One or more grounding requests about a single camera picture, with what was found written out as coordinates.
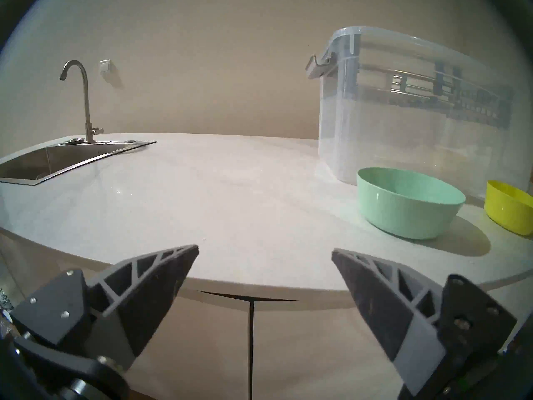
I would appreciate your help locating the white wall switch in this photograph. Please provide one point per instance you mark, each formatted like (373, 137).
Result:
(105, 66)

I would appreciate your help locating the stainless steel sink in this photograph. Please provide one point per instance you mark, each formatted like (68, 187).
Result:
(54, 161)

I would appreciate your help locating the yellow bowl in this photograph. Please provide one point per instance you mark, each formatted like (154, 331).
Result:
(510, 211)

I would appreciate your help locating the grey metal drying rack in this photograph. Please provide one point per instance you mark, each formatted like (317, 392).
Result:
(458, 97)

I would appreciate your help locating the clear plastic storage box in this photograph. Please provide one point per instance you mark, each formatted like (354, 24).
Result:
(374, 141)

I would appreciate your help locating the mint green bowl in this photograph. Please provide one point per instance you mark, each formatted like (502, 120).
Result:
(408, 213)

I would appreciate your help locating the white counter cabinet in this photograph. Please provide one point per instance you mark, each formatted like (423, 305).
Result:
(300, 353)

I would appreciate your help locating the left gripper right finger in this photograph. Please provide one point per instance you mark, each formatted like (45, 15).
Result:
(387, 311)

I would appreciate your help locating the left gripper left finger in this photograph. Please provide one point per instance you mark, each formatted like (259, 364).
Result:
(137, 307)

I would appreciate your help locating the chrome gooseneck faucet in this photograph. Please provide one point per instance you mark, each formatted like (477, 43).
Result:
(86, 107)

